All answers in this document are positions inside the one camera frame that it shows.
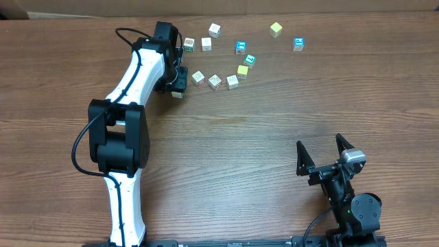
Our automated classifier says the green red wooden block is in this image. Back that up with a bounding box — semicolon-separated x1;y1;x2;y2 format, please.
183;38;195;52

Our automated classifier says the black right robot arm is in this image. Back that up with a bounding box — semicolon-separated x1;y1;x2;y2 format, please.
292;133;387;247

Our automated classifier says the plain white wooden block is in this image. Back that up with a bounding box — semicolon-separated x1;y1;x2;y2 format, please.
201;37;212;51

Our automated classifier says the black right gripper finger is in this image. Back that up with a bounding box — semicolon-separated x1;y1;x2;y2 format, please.
296;141;316;176
335;133;355;160

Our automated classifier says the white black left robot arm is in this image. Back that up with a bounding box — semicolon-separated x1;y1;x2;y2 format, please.
86;21;188;246

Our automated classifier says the green top wooden block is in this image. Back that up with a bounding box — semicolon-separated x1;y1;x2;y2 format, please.
244;54;257;69

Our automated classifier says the yellow top wooden block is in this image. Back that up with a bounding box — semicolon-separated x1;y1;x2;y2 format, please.
237;65;249;79

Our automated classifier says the far yellow wooden block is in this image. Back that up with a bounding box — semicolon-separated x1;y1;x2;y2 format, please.
269;22;283;38

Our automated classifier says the blue wooden block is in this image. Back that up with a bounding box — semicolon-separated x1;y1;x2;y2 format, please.
235;40;246;55
293;37;305;51

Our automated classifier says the red elephant wooden block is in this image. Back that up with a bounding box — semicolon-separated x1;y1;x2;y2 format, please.
209;74;222;91

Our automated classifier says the cardboard backdrop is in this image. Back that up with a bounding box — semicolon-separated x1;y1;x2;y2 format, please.
1;0;438;19

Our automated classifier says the white pretzel wooden block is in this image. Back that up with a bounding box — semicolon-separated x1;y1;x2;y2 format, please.
226;75;239;90

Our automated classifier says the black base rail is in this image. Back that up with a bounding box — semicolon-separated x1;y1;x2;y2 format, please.
82;235;388;247

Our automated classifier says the blue top wooden block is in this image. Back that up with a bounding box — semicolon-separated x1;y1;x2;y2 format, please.
235;40;246;55

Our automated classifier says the yellow letter wooden block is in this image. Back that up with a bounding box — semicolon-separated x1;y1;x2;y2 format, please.
171;91;184;99

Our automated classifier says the red edged bee block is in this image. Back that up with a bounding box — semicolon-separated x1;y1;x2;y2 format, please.
191;71;205;86

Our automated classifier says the far blue wooden block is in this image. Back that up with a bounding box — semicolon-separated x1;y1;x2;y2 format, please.
293;37;305;51

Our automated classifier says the white block dark edge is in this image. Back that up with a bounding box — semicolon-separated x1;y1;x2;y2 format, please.
209;23;221;38

